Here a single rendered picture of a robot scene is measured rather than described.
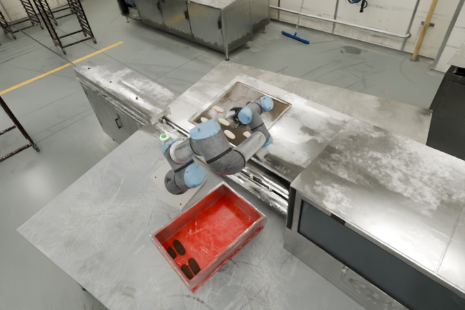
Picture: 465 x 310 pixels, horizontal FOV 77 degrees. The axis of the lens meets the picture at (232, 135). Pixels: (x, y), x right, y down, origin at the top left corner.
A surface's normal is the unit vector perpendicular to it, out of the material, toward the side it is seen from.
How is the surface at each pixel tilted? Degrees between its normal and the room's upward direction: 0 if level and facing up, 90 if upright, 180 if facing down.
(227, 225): 0
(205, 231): 0
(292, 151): 10
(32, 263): 0
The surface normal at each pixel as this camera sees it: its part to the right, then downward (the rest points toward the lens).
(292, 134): -0.19, -0.64
